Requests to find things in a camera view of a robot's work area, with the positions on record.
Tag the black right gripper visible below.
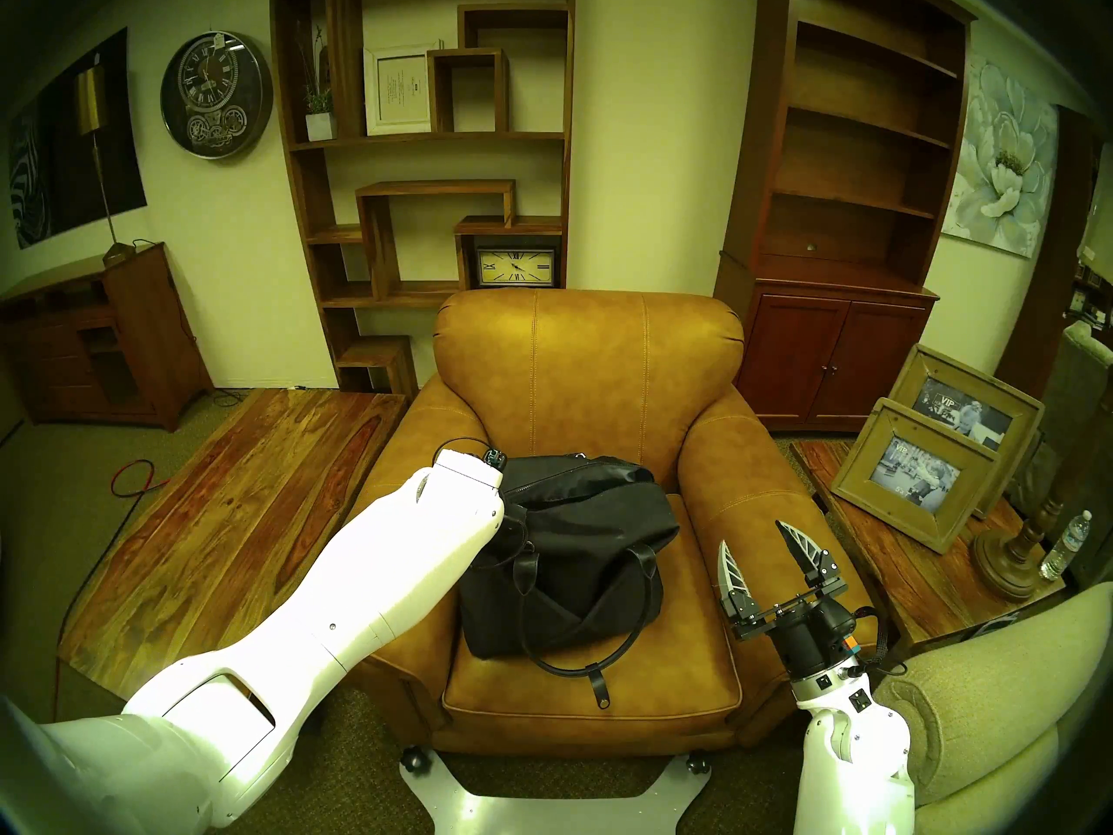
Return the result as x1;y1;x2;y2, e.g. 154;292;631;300
718;520;862;679

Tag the black zipper handbag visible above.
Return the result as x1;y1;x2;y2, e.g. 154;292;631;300
458;452;682;711

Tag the open wooden shelf unit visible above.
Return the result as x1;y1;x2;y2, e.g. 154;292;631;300
270;0;576;399

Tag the wooden side table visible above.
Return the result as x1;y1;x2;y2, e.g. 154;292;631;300
790;438;1066;660

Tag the turned wooden lamp base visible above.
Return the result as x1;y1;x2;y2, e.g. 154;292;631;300
972;390;1113;601

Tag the dark wooden bookcase cabinet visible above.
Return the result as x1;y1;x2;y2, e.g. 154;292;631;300
713;0;976;434

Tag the beige upholstered chair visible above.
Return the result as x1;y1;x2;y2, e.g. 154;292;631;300
874;581;1113;835

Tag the tan leather armchair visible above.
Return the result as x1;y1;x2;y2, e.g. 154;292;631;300
296;287;888;760

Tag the clear water bottle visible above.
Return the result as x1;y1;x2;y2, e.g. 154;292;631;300
1039;510;1093;582

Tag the grey wingback chair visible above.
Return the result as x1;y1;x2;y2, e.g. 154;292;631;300
1013;320;1113;512

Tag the rectangular mantel clock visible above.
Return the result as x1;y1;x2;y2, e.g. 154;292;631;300
474;246;559;289

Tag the pale flower painting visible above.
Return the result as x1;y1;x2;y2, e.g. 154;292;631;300
942;55;1060;258

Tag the wooden plank coffee table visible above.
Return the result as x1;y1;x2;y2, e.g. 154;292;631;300
57;388;410;699

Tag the white framed certificate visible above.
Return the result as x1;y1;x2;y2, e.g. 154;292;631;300
363;43;440;137

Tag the small potted plant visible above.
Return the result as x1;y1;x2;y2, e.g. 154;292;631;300
296;24;338;143

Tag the reddish wooden sideboard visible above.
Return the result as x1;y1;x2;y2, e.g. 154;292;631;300
0;242;215;432

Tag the black zebra canvas picture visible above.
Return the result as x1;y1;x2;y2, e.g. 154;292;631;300
9;27;147;250

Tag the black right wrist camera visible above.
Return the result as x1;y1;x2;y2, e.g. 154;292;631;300
817;611;866;660

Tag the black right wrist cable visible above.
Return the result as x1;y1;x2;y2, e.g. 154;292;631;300
856;607;910;679

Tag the small rustic photo frame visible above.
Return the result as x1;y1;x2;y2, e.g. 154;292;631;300
830;397;999;554

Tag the large rustic photo frame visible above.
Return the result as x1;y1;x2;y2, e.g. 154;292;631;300
889;344;1044;521

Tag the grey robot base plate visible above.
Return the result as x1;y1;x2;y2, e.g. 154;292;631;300
400;751;712;835

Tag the red floor cable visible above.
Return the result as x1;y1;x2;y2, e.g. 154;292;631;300
54;459;172;669

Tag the round black wall clock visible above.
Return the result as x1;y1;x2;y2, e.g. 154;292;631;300
160;30;274;160

